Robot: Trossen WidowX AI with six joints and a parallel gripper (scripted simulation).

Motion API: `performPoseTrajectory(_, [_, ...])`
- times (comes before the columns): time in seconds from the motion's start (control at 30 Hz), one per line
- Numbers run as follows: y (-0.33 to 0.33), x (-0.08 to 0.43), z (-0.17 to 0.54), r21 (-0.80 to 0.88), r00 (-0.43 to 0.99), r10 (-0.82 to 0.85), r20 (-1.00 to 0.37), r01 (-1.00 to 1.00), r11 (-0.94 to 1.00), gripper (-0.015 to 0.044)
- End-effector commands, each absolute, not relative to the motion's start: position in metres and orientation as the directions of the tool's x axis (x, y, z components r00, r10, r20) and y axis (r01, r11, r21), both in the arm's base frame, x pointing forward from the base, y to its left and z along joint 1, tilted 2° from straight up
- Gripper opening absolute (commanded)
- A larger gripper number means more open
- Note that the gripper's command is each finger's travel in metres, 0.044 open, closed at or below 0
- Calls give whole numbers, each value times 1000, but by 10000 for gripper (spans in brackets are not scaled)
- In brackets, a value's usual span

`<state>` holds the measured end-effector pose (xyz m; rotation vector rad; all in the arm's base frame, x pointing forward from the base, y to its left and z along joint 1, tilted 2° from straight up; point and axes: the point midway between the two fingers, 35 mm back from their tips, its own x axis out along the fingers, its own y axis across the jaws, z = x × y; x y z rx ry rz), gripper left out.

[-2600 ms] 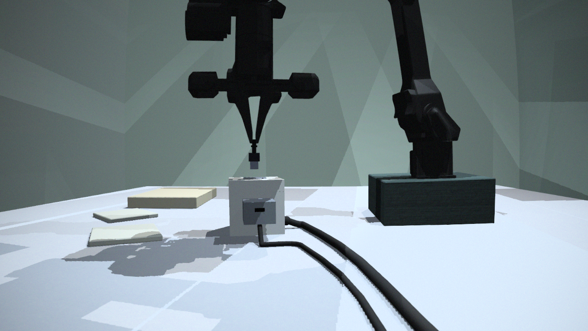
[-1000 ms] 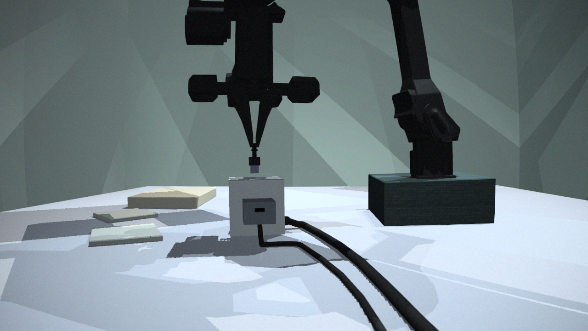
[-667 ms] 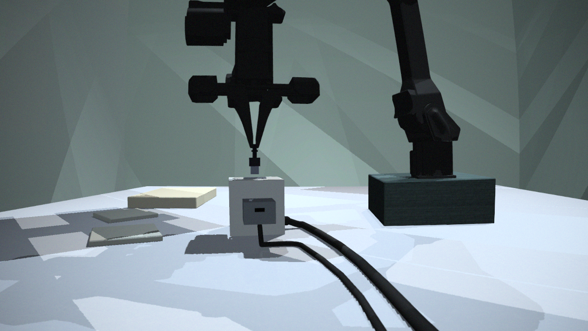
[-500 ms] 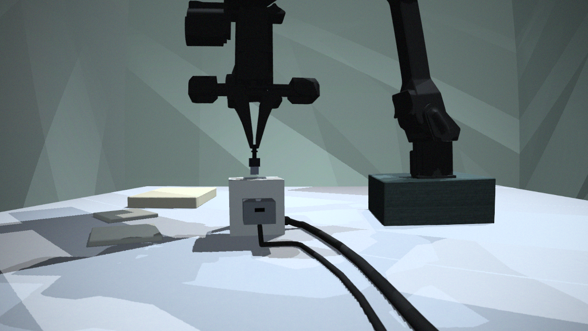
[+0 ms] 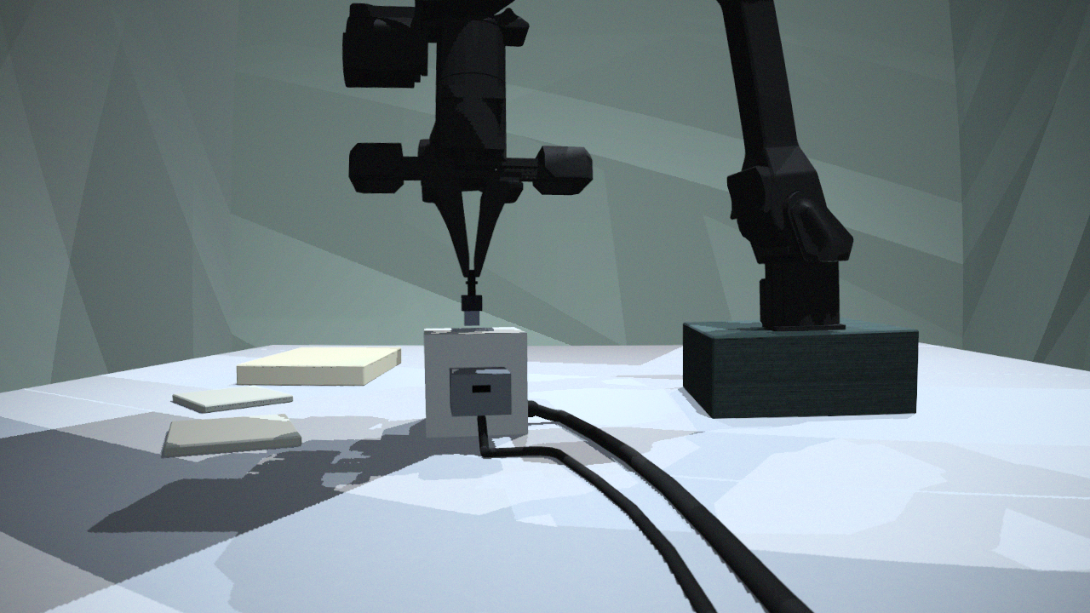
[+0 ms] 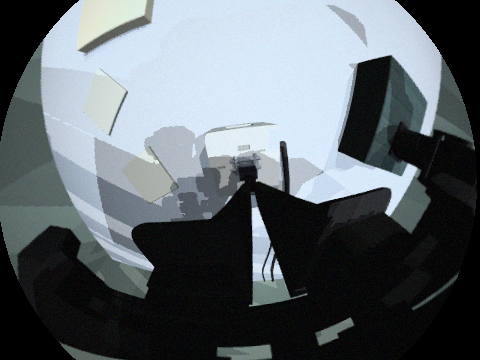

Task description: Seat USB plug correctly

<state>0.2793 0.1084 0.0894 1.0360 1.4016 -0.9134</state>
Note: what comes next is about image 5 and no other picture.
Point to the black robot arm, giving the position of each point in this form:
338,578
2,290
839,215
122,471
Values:
776,198

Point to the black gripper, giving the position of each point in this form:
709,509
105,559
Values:
470,133

